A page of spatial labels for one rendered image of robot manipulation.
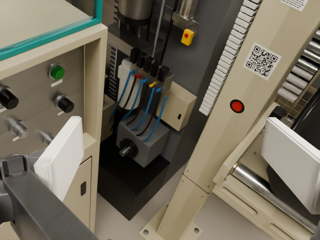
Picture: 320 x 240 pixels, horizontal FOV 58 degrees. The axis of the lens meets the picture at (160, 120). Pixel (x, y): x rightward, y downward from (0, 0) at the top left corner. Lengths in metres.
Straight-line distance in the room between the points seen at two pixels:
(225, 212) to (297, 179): 1.75
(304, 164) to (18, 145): 0.65
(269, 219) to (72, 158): 0.82
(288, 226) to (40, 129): 0.73
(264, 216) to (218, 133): 0.28
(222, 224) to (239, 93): 1.17
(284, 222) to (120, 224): 1.02
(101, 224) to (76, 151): 1.54
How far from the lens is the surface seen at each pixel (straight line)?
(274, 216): 0.95
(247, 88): 0.83
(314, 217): 0.76
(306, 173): 0.17
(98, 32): 0.63
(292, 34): 0.74
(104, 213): 1.76
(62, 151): 0.16
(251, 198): 0.94
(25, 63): 0.55
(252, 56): 0.79
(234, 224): 1.91
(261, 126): 1.03
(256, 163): 1.12
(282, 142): 0.20
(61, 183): 0.16
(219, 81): 0.88
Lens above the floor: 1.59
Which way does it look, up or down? 46 degrees down
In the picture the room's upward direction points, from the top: 16 degrees clockwise
